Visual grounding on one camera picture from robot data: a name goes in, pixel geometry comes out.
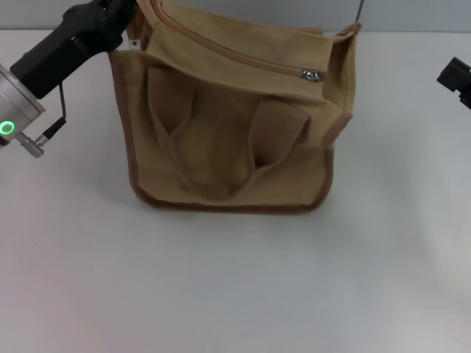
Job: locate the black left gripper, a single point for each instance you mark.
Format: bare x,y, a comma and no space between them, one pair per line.
70,48

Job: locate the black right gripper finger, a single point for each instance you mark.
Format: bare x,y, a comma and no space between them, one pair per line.
458,75

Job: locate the silver metal zipper pull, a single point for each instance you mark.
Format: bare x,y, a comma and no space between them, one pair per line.
311,75

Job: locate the khaki canvas food bag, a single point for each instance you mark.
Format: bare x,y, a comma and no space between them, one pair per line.
228,147

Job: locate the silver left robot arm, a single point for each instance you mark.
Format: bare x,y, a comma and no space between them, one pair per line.
14,103

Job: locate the small white bag tag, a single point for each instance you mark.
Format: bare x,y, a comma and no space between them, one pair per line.
133,44

